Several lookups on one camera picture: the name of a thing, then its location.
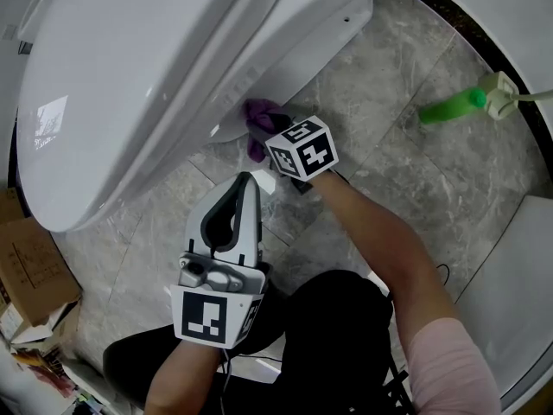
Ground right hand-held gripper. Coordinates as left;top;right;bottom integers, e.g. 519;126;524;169
248;113;352;197

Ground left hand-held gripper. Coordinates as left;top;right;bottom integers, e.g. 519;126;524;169
168;171;268;350

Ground purple cleaning cloth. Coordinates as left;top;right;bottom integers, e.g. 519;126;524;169
243;98;290;163

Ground white toilet with sticker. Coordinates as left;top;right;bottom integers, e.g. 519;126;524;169
15;0;393;233

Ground person's left forearm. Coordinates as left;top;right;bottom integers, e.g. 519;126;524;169
143;341;225;415

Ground person's right forearm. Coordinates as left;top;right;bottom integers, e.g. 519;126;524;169
308;170;460;352

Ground white egg-shaped toilet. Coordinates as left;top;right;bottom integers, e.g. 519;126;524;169
16;0;66;42

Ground person's black trousers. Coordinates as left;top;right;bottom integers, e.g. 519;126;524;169
101;269;395;415

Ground green plastic bottle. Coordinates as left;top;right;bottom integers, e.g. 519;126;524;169
417;86;489;126

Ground brown cardboard box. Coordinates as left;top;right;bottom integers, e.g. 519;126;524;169
0;216;83;345
0;187;27;227

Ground pile of assorted clutter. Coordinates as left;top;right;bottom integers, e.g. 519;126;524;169
0;339;109;415

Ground white power plug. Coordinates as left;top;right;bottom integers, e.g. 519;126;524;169
478;69;520;122

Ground person's pink shirt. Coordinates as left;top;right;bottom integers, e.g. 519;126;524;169
404;316;503;415

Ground black device cable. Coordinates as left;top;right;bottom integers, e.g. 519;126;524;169
384;352;411;415

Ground white power cable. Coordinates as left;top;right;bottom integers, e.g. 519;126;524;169
512;87;553;104

